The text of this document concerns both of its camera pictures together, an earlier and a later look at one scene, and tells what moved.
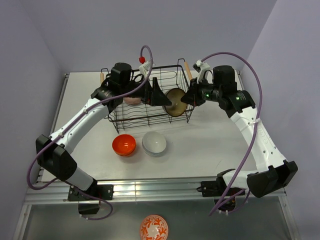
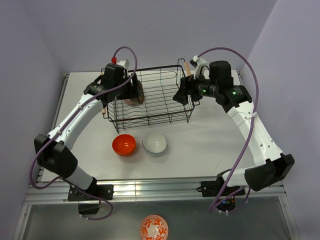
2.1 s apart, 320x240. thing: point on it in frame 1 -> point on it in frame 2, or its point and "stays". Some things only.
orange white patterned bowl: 154,227 stays
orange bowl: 124,145 stays
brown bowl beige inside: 177,107 -> 138,100
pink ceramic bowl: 132,100 stays
